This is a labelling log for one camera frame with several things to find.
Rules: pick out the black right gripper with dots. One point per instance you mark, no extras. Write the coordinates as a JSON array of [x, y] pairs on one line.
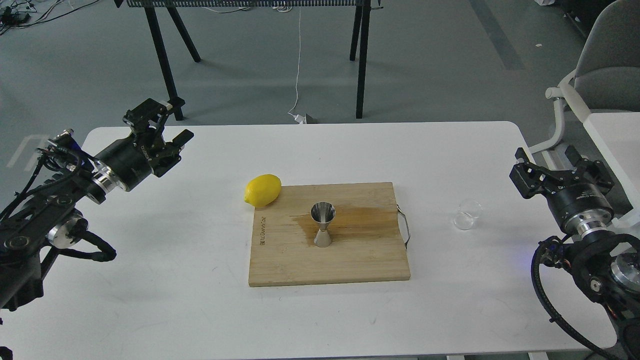
[[569, 203]]

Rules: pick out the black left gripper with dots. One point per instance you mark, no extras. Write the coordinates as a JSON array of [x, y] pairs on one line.
[[124, 157]]

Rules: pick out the small clear glass cup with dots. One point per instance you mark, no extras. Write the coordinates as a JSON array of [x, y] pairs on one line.
[[467, 214]]

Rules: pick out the steel double jigger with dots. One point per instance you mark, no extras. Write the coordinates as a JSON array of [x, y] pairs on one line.
[[323, 213]]

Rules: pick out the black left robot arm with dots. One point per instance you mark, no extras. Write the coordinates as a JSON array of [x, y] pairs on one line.
[[42, 221]]

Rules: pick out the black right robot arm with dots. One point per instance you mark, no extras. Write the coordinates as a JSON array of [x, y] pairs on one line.
[[604, 265]]

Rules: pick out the grey office chair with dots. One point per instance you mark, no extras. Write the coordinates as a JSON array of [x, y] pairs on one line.
[[606, 77]]

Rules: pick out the yellow lemon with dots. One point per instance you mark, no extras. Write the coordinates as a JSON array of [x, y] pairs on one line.
[[262, 190]]

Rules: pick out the bamboo cutting board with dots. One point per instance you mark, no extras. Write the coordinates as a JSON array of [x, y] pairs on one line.
[[367, 244]]

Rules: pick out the black metal table frame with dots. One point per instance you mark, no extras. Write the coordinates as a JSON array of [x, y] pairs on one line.
[[257, 43]]

